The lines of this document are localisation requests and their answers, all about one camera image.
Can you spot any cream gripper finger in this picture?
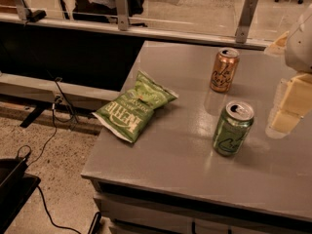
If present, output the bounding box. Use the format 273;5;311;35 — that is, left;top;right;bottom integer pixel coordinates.
270;73;312;135
273;31;289;49

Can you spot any orange LaCroix can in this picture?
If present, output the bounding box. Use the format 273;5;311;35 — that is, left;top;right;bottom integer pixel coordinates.
210;47;240;93

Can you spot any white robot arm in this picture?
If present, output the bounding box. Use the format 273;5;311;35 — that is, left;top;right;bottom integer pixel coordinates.
266;5;312;138

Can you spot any green LaCroix can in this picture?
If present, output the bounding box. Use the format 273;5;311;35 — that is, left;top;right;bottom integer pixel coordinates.
213;100;254;156

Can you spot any green Kettle chips bag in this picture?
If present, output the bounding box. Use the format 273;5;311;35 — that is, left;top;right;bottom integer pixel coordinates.
93;70;178;143

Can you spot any seated person behind glass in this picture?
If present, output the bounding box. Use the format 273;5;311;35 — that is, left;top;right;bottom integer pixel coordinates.
73;0;144;23

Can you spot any grey table drawer front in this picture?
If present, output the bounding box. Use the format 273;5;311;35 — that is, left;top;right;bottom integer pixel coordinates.
94;192;312;234

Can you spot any black equipment bottom left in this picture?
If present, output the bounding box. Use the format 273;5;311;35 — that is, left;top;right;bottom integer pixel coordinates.
0;159;41;234

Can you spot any grey metal bracket right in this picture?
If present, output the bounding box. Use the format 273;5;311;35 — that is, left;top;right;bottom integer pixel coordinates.
235;0;258;44

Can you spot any grey metal bracket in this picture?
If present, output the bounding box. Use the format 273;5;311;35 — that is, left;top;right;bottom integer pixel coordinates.
115;0;129;31
14;0;30;20
235;0;258;44

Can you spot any grey metal bracket middle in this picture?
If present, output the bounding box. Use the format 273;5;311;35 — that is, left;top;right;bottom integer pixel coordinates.
115;0;129;31

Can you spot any black hanging cable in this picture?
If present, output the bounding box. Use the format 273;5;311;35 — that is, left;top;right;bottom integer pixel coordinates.
52;77;80;129

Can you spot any black floor cable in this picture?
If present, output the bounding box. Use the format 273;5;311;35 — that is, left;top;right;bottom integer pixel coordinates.
15;124;82;234

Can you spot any black clamp on rail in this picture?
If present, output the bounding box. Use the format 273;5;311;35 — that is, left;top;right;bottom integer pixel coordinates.
27;10;47;22

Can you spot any grey metal bracket left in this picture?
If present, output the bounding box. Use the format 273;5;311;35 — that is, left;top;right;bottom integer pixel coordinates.
14;0;30;20

